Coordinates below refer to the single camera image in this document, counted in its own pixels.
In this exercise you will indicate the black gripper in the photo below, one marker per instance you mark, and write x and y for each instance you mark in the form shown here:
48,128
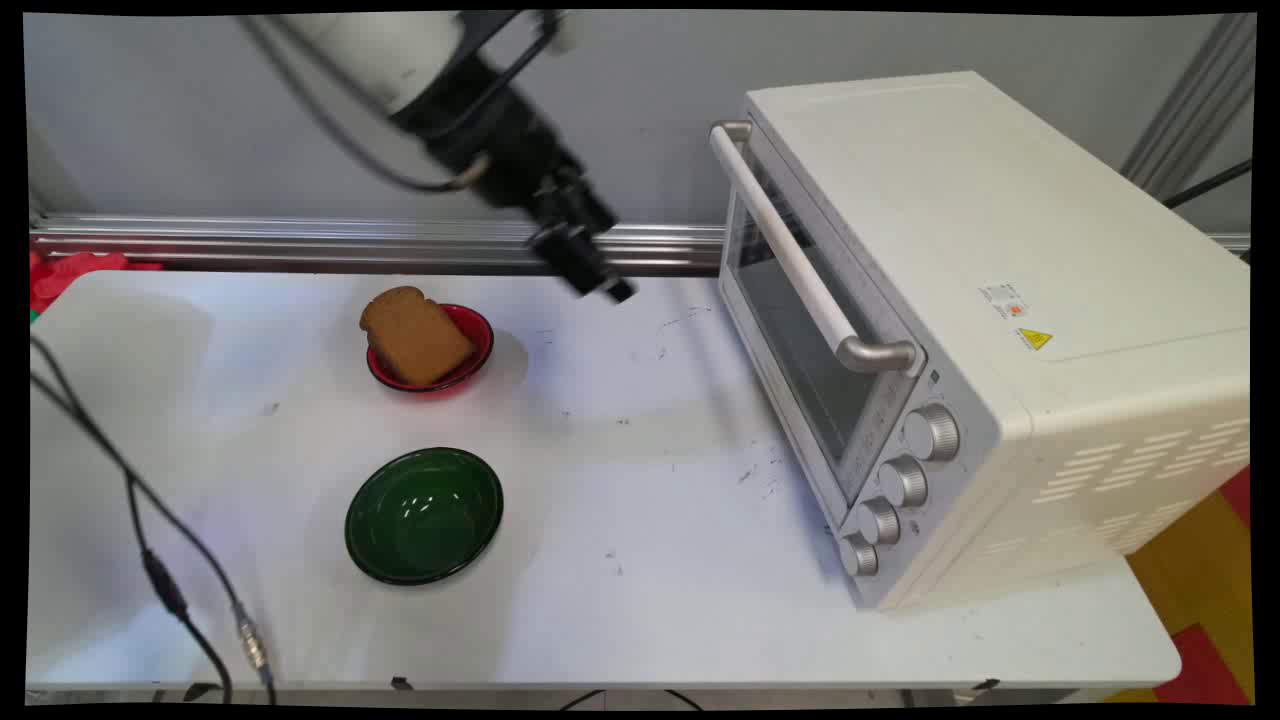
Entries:
520,150

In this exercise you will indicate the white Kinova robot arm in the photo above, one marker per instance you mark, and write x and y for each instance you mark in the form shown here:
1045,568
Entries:
370,55

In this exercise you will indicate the red bowl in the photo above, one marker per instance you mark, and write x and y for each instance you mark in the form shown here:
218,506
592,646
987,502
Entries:
473,345

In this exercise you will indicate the brown bread slice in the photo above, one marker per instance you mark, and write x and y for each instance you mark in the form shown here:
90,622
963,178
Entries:
413,337

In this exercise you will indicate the green bowl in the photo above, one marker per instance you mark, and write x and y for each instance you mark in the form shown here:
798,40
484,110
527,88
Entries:
424,515

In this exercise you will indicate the large silver oven knob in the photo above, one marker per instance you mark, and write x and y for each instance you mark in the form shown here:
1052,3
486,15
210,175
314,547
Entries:
932,432

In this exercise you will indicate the white label sticker red dot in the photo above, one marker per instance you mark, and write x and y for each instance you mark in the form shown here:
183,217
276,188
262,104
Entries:
1005,300

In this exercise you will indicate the yellow warning triangle sticker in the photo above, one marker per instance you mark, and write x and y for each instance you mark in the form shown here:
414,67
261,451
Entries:
1034,339

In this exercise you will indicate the white toaster oven body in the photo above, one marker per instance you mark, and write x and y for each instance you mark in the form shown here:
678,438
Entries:
1060,300

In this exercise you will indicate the red cloth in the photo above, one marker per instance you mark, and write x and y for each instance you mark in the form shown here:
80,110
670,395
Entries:
70,275

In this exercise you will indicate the yellow foam floor mat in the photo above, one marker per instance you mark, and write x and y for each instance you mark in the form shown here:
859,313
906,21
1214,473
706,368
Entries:
1195,570

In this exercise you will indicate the red foam floor mat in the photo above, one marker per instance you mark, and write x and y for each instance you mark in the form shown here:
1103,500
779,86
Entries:
1205,665

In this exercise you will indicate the aluminium profile rail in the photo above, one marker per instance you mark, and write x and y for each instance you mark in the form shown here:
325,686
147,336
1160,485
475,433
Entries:
300,243

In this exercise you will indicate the slanted aluminium frame post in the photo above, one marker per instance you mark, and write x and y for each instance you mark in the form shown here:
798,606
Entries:
1195,105

